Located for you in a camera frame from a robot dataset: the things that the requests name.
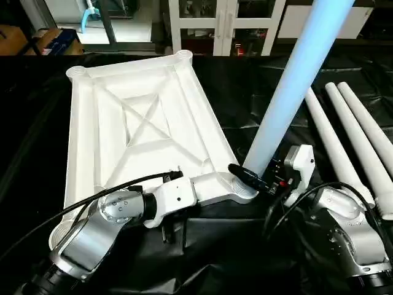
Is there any white plastic table leg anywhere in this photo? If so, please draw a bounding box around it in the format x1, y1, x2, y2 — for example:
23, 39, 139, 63
304, 87, 376, 208
324, 82, 393, 221
338, 82, 393, 165
243, 0, 356, 180

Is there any white plastic table top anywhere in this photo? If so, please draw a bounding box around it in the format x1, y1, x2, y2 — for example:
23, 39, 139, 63
48, 50, 260, 251

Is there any black work mat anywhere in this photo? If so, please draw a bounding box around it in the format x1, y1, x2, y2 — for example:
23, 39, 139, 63
0, 49, 393, 295

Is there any white glass door cabinet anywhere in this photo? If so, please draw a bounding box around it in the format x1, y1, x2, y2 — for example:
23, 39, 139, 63
167, 0, 287, 58

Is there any white drawer unit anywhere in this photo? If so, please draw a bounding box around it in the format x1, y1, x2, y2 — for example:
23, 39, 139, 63
278, 5, 375, 41

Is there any grey metal pole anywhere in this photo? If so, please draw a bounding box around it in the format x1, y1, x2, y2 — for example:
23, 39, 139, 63
98, 0, 119, 45

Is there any blue box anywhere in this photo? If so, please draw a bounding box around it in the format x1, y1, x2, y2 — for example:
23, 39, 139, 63
39, 29, 79, 56

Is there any turquoise plastic stool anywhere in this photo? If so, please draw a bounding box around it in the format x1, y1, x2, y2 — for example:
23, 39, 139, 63
80, 0, 103, 35

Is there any brown cardboard board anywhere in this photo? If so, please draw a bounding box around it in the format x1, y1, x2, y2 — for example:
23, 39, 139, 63
0, 25, 44, 56

